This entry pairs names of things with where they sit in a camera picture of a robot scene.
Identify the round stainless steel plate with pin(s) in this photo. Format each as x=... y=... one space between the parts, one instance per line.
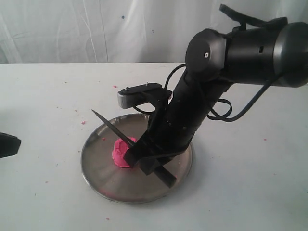
x=126 y=185

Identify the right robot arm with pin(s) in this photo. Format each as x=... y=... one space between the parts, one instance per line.
x=266 y=53

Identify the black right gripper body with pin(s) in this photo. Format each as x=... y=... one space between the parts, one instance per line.
x=173 y=125

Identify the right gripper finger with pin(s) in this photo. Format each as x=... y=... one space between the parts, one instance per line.
x=138 y=153
x=153 y=165

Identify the pink dough lump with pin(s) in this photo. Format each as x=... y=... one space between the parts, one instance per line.
x=119 y=150

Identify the black knife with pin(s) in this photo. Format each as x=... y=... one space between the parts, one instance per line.
x=164 y=175

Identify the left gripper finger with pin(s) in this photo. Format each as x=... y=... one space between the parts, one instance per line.
x=9 y=145

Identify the white backdrop curtain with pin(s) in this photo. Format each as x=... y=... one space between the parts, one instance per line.
x=104 y=31

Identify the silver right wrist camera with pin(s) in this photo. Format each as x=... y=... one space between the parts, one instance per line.
x=152 y=93

